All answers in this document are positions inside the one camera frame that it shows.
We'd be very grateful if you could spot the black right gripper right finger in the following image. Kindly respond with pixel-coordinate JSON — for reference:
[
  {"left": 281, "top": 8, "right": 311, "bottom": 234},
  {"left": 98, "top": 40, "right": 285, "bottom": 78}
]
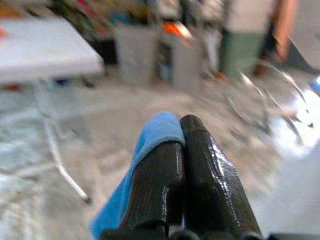
[{"left": 179, "top": 114, "right": 263, "bottom": 237}]

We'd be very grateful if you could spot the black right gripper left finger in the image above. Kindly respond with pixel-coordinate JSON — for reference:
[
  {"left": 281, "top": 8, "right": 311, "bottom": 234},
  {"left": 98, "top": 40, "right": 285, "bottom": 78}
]
[{"left": 119, "top": 141, "right": 186, "bottom": 233}]

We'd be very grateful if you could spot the blue shirt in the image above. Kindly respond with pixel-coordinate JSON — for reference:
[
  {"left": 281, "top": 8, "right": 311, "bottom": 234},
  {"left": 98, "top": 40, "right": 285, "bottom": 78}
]
[{"left": 89, "top": 111, "right": 186, "bottom": 240}]

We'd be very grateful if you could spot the white metal table leg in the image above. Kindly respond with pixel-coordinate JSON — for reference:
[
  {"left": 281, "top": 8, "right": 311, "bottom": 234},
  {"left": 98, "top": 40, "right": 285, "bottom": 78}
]
[{"left": 37, "top": 79, "right": 92, "bottom": 204}]

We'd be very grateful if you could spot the large grey bin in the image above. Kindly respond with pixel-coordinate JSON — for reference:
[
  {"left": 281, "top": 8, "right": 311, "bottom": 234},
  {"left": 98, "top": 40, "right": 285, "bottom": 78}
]
[{"left": 114, "top": 24, "right": 161, "bottom": 86}]

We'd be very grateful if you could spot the orange cloth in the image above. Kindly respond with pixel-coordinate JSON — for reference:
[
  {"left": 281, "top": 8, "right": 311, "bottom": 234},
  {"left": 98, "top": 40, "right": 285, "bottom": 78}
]
[{"left": 161, "top": 21, "right": 194, "bottom": 40}]

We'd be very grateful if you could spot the brown wooden board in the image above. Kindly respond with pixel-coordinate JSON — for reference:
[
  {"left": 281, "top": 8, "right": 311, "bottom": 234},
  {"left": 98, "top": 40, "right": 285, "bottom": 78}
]
[{"left": 271, "top": 0, "right": 299, "bottom": 63}]

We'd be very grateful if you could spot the white storage bin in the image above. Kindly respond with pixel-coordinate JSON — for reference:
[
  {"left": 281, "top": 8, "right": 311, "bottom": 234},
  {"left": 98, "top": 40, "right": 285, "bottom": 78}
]
[{"left": 223, "top": 0, "right": 276, "bottom": 33}]

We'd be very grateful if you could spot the white folding table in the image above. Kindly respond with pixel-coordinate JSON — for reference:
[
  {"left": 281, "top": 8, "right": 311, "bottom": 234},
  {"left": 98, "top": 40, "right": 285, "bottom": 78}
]
[{"left": 0, "top": 17, "right": 105, "bottom": 83}]

